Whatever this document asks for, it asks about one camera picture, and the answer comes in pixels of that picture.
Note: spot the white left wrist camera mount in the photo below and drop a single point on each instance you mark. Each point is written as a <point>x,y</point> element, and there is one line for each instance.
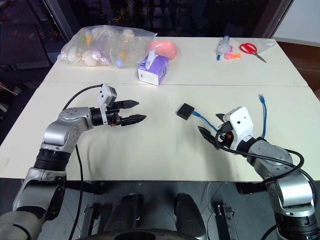
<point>103,96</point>

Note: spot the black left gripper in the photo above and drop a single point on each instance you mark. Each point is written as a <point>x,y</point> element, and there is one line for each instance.
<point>113,118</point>

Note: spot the pink rounded bowl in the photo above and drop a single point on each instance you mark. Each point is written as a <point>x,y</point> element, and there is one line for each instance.
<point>165,48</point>

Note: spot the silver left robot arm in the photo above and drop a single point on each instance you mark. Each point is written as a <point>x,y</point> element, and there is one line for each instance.
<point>62,135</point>

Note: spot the dark rounded shape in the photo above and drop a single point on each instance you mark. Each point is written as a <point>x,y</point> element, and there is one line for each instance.
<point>125,212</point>
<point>188,215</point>

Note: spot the metal table leg rail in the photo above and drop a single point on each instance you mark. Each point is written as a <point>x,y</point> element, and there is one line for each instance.
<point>227,221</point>
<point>88,221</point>

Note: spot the clear plastic bag of toys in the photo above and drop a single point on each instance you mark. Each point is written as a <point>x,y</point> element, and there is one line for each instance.
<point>105,42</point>

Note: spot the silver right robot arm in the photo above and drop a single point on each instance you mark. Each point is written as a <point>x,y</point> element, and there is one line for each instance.
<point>287,187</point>

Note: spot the black adapter box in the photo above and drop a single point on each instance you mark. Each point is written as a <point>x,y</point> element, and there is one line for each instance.
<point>185,111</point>

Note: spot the clear glue bottle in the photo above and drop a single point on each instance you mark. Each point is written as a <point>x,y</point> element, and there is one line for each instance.
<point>223,43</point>

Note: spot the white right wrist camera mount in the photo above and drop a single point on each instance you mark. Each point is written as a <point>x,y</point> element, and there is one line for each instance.
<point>241,125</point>

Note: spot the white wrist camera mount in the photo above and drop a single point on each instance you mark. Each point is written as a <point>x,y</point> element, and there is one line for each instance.
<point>241,125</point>
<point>103,96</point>

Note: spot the orange plastic clip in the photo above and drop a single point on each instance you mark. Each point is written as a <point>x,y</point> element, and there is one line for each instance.
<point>236,56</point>

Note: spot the white egg-shaped ball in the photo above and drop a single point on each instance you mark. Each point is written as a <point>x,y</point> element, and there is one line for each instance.
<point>90,59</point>

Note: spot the purple tissue box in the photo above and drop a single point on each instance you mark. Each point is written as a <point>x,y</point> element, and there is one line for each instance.
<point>155,70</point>

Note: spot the pink eraser block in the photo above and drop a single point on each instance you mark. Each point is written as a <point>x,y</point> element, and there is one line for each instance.
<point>228,53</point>

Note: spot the blue marker pen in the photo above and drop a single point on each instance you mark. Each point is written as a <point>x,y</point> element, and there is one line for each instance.
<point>218,56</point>

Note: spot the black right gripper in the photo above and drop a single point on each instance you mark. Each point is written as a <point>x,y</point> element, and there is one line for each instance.
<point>225,136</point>

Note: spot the black table frame bracket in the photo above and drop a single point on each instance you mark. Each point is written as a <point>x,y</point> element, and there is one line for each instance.
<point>250,188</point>

